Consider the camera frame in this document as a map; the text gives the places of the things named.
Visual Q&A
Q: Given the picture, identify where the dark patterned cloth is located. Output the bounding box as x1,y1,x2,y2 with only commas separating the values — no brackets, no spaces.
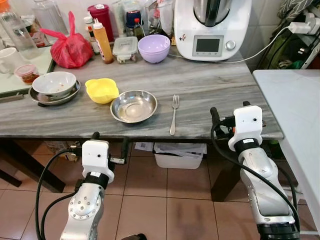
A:
277,0,320,21

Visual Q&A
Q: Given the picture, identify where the purple plastic bowl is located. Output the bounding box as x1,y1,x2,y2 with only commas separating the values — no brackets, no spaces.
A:
137,34,171,64

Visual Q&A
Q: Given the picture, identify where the red lidded canister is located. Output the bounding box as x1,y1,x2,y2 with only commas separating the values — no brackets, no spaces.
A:
87,4,116,42

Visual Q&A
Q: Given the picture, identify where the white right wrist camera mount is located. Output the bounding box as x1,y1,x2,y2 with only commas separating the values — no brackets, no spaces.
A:
228,105,264,152

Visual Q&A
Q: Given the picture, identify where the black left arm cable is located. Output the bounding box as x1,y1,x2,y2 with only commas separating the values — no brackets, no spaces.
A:
34,147,83,240
40,191,78,240

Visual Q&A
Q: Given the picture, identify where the black bag with straps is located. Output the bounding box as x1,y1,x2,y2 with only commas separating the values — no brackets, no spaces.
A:
257,20,320,71

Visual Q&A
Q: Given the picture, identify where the stainless steel bowl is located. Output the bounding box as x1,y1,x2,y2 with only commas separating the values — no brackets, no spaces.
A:
110,89,158,124

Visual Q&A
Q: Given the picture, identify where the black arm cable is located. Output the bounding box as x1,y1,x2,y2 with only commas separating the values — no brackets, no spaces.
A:
40,191,78,240
210,122,302,232
34,147,83,240

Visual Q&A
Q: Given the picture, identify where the red tied plastic bag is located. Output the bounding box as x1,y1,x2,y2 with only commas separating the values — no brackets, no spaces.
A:
40,11,95,69

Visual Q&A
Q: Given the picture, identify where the yellow plastic bowl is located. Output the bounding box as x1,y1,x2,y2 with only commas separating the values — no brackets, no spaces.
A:
84,78,120,105

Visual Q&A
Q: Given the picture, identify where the white power adapter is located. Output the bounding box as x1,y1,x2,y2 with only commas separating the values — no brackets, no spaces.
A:
288,12,320,36

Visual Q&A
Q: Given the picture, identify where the pale green tray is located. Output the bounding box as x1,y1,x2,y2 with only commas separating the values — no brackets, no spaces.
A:
0,46,56,99

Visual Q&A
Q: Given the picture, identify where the white printed paper sheet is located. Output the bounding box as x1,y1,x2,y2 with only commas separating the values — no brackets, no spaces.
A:
134,142,155,152

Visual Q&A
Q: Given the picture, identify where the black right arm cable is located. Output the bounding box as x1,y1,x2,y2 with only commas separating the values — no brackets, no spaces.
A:
210,122,302,232

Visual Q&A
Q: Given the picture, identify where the white power cable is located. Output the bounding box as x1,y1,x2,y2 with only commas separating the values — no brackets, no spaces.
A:
167,26,292,64

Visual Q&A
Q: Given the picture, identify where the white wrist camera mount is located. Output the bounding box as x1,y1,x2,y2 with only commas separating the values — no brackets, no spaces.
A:
81,139,116,184
228,105,264,152

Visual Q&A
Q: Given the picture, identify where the white side table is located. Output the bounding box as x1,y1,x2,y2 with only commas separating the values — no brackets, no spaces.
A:
252,69,320,232

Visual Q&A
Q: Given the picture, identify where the silver metal fork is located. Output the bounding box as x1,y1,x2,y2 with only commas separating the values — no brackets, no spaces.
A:
169,94,180,136

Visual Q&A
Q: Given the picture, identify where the white kitchen food processor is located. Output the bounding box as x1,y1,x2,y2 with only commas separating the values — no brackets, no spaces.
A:
173,0,244,62

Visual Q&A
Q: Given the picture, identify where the white ceramic mug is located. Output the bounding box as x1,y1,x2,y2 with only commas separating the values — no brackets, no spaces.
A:
0,47,25,76

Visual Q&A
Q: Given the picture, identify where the white-capped condiment bottle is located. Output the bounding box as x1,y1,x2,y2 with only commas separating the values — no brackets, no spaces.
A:
83,16,100,55

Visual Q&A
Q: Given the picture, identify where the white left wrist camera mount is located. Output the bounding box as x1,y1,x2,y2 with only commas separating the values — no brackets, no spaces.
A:
81,139,116,184

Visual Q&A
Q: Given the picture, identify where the clear plastic bottle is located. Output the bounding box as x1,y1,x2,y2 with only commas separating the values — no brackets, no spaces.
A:
0,5,40,61

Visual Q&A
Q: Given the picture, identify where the blue-lidded jar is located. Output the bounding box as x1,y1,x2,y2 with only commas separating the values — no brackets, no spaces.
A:
125,10,146,41

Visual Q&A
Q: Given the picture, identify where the small pink-lidded plastic cup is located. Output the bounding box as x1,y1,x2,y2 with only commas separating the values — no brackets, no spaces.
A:
14,63,40,84

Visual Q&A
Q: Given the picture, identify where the white ceramic bowl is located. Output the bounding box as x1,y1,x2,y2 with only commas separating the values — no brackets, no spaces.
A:
31,71,78,98

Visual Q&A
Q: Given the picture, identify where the dark wooden table leg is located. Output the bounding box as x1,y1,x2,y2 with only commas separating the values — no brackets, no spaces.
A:
0,140,53,194
210,139,247,203

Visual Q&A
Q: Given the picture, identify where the stainless steel plate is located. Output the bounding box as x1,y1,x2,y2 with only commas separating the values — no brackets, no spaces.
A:
28,80,82,107

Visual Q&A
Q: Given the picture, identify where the black robot foot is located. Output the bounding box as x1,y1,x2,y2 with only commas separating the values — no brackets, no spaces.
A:
120,233,148,240

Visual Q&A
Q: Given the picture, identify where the white plastic storage bin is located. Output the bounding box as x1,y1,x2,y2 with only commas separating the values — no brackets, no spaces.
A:
153,143,207,170

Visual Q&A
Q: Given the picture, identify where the clear lidded plastic container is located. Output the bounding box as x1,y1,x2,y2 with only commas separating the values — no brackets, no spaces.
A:
112,36,139,65

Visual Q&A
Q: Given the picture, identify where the orange sauce squeeze bottle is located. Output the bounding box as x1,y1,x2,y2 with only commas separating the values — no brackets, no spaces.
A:
92,19,115,65

